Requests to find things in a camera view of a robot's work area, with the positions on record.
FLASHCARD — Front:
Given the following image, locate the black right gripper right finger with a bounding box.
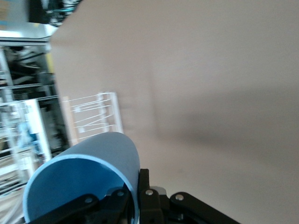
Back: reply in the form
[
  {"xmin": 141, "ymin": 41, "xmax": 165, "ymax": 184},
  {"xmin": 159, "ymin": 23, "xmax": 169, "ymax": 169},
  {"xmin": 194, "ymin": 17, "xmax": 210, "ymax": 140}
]
[{"xmin": 137, "ymin": 168, "xmax": 241, "ymax": 224}]

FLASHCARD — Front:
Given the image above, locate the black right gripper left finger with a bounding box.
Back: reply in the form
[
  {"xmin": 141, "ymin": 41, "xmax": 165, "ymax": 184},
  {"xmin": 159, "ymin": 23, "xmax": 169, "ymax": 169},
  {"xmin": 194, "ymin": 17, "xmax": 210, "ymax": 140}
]
[{"xmin": 30, "ymin": 188, "xmax": 131, "ymax": 224}]

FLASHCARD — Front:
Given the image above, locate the blue plastic cup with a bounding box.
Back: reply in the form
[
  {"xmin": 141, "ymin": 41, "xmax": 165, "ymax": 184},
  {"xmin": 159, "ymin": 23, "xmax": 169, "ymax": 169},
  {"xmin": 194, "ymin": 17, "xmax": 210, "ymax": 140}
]
[{"xmin": 22, "ymin": 132, "xmax": 141, "ymax": 224}]

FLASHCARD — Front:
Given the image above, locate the white cup holder rack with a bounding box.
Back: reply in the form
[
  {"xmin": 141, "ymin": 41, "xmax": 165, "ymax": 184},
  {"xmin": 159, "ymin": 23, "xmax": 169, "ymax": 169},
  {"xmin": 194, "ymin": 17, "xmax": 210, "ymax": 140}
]
[{"xmin": 61, "ymin": 91, "xmax": 124, "ymax": 147}]

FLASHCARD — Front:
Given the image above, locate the table cover mat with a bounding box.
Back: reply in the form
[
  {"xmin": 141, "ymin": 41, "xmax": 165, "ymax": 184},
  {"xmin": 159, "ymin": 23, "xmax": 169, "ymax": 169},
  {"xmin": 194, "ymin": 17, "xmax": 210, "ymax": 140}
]
[{"xmin": 50, "ymin": 0, "xmax": 299, "ymax": 224}]

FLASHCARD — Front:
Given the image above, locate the white wire shelving unit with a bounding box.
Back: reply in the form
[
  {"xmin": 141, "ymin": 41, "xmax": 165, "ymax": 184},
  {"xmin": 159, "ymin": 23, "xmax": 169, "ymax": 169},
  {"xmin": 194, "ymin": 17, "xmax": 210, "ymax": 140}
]
[{"xmin": 0, "ymin": 98, "xmax": 52, "ymax": 199}]

